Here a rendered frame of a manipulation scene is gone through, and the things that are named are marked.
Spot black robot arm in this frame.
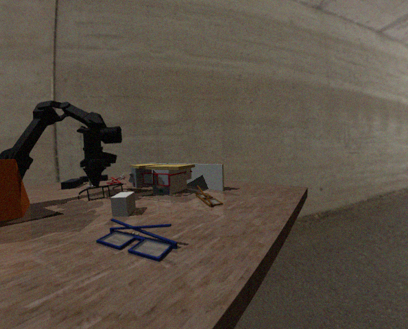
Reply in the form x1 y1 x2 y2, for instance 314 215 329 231
0 101 122 179

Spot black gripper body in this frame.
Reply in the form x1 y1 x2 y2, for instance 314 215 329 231
80 144 111 169

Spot long grey flat bar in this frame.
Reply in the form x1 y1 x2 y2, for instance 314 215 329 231
146 163 224 191

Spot dark blue glasses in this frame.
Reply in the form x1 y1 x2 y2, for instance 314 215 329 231
96 219 177 262

